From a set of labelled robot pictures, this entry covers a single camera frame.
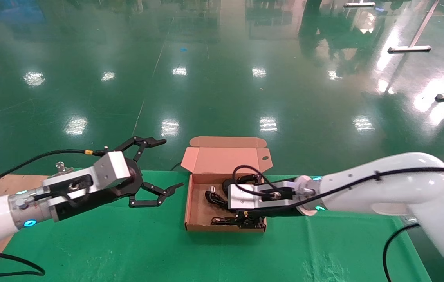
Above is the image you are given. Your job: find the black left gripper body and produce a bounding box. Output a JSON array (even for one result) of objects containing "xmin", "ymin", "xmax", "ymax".
[{"xmin": 106, "ymin": 157, "xmax": 145, "ymax": 203}]

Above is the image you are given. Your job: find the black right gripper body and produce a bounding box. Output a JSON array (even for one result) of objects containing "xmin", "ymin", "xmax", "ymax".
[{"xmin": 221, "ymin": 179, "xmax": 266, "ymax": 221}]

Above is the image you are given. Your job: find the black power cord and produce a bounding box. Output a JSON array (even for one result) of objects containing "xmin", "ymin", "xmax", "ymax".
[{"xmin": 205, "ymin": 187, "xmax": 242, "ymax": 227}]

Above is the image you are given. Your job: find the open brown cardboard box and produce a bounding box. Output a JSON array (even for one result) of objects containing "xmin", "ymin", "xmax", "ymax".
[{"xmin": 180, "ymin": 136, "xmax": 273, "ymax": 232}]

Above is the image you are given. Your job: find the green table cloth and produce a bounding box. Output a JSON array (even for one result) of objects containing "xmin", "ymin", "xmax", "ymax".
[{"xmin": 0, "ymin": 169, "xmax": 433, "ymax": 282}]

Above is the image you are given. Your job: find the white metal table leg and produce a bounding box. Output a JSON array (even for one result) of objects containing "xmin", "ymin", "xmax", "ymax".
[{"xmin": 387, "ymin": 0, "xmax": 440, "ymax": 54}]

